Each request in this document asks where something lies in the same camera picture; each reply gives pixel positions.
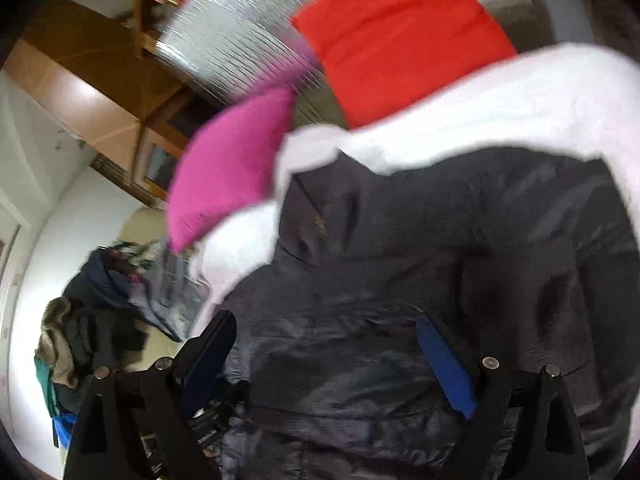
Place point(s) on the grey folded garment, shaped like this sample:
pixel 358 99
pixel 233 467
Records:
pixel 165 290

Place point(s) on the pile of dark clothes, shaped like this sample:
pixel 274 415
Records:
pixel 95 330

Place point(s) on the fur-trimmed brown coat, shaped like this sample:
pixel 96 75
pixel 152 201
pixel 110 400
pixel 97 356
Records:
pixel 55 330

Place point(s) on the red pillow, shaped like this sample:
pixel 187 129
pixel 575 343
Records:
pixel 400 35

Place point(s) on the pink pillow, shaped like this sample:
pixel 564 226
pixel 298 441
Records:
pixel 225 170

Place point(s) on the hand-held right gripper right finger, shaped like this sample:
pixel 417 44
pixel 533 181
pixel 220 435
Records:
pixel 445 370

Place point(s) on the dark navy quilted jacket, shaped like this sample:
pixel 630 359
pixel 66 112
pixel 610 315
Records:
pixel 400 260

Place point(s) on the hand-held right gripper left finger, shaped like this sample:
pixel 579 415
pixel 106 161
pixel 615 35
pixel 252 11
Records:
pixel 205 360

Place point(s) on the white bed cover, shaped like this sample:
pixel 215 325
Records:
pixel 550 100

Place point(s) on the wooden cabinet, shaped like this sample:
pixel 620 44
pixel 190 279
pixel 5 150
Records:
pixel 75 75

